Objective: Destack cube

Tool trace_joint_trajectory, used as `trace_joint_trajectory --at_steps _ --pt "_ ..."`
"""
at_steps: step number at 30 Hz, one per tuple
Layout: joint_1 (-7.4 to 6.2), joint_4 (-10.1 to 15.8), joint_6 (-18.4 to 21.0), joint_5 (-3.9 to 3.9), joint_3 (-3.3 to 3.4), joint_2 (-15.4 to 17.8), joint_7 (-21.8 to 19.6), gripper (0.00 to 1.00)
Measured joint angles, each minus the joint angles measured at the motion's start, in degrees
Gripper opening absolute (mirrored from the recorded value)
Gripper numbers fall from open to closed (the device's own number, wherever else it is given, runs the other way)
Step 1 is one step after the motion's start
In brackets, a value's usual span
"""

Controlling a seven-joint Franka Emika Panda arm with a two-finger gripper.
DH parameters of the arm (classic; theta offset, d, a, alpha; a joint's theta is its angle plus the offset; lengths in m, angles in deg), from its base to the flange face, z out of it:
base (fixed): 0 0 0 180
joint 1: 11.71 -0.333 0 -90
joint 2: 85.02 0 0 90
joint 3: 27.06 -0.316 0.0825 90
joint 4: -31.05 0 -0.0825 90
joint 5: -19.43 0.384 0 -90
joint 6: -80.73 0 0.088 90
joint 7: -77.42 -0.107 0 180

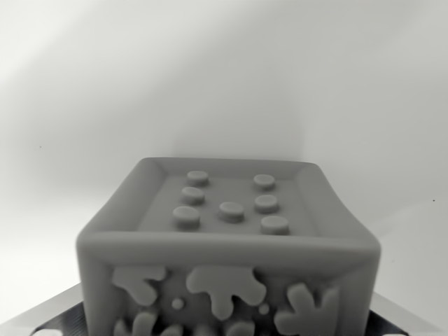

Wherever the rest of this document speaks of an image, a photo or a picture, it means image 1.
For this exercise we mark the grey embossed cube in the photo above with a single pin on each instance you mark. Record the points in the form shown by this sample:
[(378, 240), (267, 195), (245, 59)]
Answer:
[(227, 241)]

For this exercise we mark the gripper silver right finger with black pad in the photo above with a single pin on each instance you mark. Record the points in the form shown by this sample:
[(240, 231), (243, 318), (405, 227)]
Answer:
[(420, 318)]

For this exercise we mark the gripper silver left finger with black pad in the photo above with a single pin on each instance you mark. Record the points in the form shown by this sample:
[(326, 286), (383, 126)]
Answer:
[(52, 315)]

